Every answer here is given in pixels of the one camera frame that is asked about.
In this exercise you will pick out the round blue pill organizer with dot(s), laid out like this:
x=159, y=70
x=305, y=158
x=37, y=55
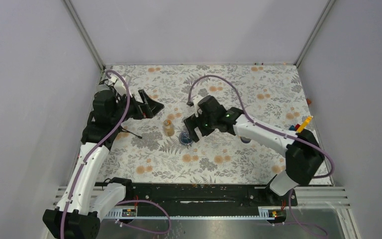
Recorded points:
x=185, y=139

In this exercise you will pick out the microphone on tripod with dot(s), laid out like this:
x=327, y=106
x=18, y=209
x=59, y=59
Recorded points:
x=125, y=130

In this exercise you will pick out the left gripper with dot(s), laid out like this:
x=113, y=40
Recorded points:
x=147, y=111

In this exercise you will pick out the colourful toy block stack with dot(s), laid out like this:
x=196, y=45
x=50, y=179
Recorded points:
x=302, y=126

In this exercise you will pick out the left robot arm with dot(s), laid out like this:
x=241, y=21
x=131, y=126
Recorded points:
x=76, y=215

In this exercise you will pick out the white slotted cable duct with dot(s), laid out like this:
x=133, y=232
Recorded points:
x=121, y=214

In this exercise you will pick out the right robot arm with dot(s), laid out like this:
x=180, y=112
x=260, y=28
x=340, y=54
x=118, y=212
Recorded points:
x=299, y=149

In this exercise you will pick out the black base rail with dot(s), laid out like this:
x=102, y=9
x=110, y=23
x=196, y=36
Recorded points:
x=205, y=199

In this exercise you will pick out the floral table mat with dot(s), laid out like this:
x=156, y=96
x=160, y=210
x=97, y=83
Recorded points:
x=272, y=94

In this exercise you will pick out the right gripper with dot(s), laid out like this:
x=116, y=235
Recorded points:
x=195, y=121

